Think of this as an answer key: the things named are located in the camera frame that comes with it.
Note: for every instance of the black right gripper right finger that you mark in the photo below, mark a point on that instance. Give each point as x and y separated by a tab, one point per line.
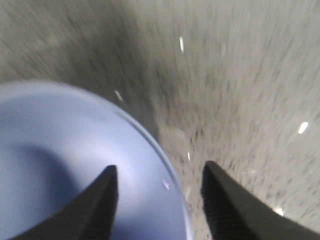
233	213

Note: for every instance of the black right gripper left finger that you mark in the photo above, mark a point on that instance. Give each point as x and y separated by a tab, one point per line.
90	216

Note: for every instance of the light blue ribbed bowl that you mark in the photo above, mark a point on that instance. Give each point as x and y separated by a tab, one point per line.
56	139

